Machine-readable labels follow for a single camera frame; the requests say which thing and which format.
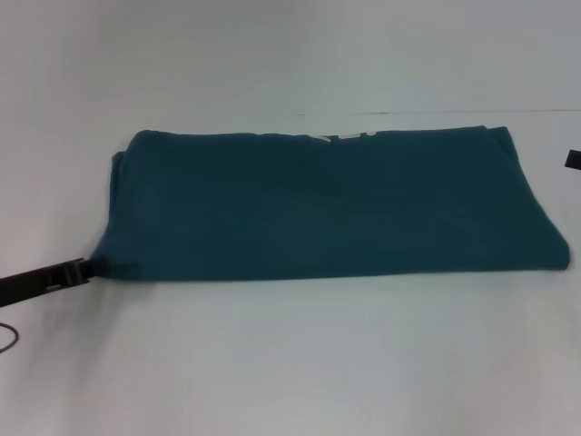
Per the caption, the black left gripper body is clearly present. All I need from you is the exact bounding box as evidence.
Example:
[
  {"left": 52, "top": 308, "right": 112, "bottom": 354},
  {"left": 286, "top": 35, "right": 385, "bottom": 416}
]
[{"left": 0, "top": 258, "right": 86, "bottom": 309}]

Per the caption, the blue t-shirt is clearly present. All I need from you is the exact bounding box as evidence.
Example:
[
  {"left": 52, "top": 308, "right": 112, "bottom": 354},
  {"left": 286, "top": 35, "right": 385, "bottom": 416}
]
[{"left": 90, "top": 125, "right": 572, "bottom": 283}]

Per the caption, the dark red cable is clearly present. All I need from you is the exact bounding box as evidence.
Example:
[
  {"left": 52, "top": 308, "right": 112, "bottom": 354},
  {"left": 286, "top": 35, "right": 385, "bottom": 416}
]
[{"left": 0, "top": 322, "right": 21, "bottom": 355}]

